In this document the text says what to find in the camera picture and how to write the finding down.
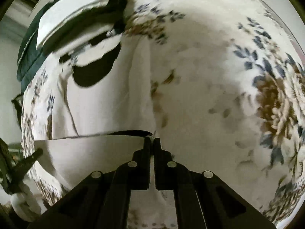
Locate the dark green quilt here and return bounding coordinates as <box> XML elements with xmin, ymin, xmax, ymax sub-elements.
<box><xmin>17</xmin><ymin>0</ymin><xmax>60</xmax><ymax>94</ymax></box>

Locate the floral bed sheet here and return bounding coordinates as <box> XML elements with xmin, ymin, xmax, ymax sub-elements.
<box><xmin>21</xmin><ymin>0</ymin><xmax>304</xmax><ymax>228</ymax></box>

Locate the stack of folded clothes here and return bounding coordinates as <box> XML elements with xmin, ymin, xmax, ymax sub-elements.
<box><xmin>36</xmin><ymin>0</ymin><xmax>127</xmax><ymax>87</ymax></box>

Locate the white cloth with black trim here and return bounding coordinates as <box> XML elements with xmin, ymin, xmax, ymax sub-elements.
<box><xmin>34</xmin><ymin>37</ymin><xmax>156</xmax><ymax>190</ymax></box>

